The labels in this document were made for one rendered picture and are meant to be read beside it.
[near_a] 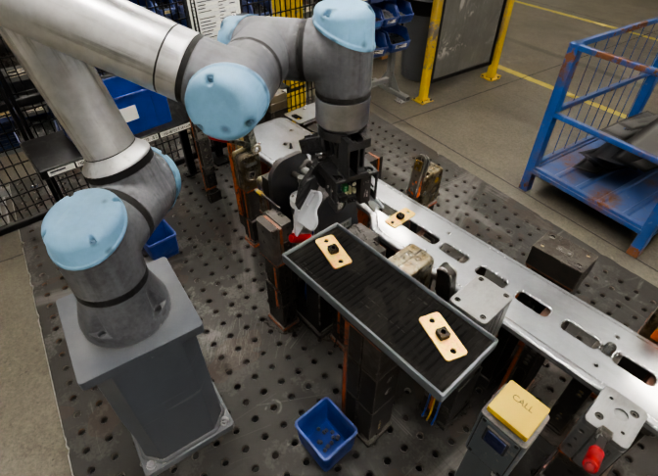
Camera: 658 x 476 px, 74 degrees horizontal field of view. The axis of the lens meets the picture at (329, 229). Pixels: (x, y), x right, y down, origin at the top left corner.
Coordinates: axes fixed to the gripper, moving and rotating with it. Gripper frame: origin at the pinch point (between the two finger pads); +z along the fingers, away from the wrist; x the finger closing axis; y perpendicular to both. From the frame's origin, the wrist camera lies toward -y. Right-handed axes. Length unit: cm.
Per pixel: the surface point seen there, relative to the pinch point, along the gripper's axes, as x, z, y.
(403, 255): 16.6, 15.6, 0.0
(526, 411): 9.4, 7.4, 38.7
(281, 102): 24, 21, -90
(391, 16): 176, 50, -251
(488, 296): 22.5, 12.5, 18.2
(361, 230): 12.5, 15.7, -10.9
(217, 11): 13, -4, -119
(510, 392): 9.6, 7.5, 35.6
